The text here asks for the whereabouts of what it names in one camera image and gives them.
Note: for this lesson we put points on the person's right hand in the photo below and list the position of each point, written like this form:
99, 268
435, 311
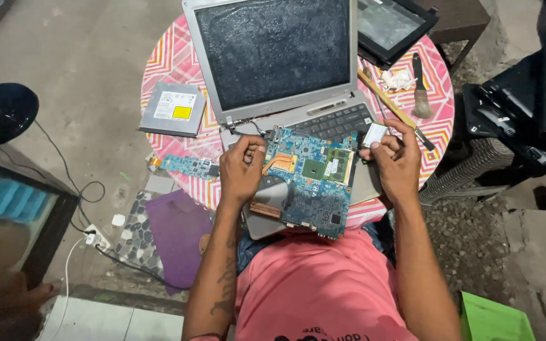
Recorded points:
398, 165

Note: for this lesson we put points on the person's left hand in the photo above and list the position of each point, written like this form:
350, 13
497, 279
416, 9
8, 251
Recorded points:
238, 175

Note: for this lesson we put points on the person's left fingers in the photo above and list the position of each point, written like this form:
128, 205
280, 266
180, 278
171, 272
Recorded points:
254, 147

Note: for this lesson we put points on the blue laptop motherboard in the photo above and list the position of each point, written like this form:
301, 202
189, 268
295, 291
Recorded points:
313, 182

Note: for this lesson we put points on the small silver metal card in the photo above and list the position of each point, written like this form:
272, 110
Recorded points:
374, 134

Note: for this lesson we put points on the small blue circuit board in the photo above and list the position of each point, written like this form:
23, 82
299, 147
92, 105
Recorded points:
190, 166

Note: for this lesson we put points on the silver open laptop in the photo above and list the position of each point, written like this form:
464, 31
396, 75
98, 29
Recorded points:
277, 80

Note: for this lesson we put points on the silver optical disc drive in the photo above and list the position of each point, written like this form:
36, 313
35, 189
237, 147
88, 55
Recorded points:
172, 109

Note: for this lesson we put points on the pink patterned tablecloth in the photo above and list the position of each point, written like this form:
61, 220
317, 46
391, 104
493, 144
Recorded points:
178, 61

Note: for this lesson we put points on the purple cloth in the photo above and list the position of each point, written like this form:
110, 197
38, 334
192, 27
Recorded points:
178, 237

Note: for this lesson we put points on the pebble patterned mat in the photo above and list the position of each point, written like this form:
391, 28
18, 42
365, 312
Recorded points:
138, 232

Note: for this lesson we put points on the person's pink shirt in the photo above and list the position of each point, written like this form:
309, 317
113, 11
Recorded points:
320, 289

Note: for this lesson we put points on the crumpled white tissue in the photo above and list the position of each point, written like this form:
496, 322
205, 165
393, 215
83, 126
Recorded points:
397, 80

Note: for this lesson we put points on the white power strip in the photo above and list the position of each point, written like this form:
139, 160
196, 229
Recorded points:
96, 237

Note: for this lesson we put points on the wicker chair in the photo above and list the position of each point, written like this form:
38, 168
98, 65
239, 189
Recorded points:
467, 173

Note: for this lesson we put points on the brown wooden table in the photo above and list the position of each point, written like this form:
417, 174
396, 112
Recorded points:
458, 23

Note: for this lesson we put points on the black round helmet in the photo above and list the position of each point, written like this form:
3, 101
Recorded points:
0, 113

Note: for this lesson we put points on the heap of black laptop parts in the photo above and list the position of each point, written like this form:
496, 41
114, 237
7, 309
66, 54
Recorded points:
524, 94

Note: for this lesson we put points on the green plastic stool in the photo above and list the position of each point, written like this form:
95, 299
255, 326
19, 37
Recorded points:
493, 319

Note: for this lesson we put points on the glass tank with black frame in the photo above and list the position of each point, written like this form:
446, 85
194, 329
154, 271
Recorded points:
12, 213

